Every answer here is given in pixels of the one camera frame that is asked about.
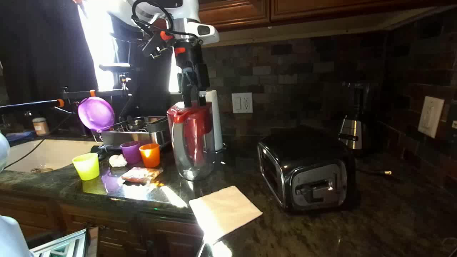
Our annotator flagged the beige paper sheet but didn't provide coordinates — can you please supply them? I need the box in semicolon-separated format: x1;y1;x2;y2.
188;185;265;246

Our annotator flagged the brown wooden wall cabinet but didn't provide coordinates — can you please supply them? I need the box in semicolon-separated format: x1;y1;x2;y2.
199;0;457;32

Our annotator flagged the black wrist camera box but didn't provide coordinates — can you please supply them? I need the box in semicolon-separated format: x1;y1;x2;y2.
141;33;169;62

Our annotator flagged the pale blue rounded object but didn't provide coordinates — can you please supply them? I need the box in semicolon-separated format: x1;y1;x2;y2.
0;132;12;175
0;215;34;257

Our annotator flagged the metal dish rack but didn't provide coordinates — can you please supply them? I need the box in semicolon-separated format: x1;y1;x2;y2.
101;115;174;150

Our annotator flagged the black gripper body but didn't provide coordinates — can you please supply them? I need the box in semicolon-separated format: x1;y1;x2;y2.
174;43;212;86

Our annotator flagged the black chrome two-slot toaster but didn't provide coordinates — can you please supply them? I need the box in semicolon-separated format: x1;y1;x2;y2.
256;125;358;215

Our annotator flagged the black power cord plug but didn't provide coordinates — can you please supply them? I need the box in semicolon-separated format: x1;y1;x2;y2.
355;163;399;179

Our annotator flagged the small white round object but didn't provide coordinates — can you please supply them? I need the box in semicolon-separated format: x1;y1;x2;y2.
108;153;129;169

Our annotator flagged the brown flat food piece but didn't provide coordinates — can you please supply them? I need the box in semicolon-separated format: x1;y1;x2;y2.
121;166;165;186

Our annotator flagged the orange plastic cup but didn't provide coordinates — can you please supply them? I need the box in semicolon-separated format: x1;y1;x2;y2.
138;142;164;170

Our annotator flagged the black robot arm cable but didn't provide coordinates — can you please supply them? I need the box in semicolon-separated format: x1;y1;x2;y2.
131;0;175;39

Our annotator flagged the small white wall outlet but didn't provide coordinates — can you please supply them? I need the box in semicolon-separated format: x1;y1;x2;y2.
231;92;255;116

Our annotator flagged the small white jar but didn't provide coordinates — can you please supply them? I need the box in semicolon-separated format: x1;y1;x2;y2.
32;116;52;139

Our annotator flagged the black pole with orange tip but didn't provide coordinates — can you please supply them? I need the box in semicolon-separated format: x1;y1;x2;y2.
0;98;68;112

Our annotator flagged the purple plastic cup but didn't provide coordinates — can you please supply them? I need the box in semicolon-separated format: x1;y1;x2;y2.
119;142;144;167

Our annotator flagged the green plastic cup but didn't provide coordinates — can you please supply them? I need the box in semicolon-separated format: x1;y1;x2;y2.
71;152;102;183

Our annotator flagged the large white wall outlet plate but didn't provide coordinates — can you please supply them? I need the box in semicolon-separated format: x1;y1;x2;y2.
418;95;446;140

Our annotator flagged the purple plastic plate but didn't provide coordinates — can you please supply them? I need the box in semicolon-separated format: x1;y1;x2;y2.
76;96;118;133

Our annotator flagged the white wire dishwasher rack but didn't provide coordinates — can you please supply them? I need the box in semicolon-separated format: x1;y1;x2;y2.
28;227;91;257

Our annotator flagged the bright lit window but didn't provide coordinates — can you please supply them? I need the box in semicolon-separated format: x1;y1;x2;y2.
76;0;121;93

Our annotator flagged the kitchen sink basin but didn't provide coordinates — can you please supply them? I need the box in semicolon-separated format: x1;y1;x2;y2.
4;138;104;175

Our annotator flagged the brown wooden base cabinet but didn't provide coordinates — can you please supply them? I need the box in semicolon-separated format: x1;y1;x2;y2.
0;190;208;257

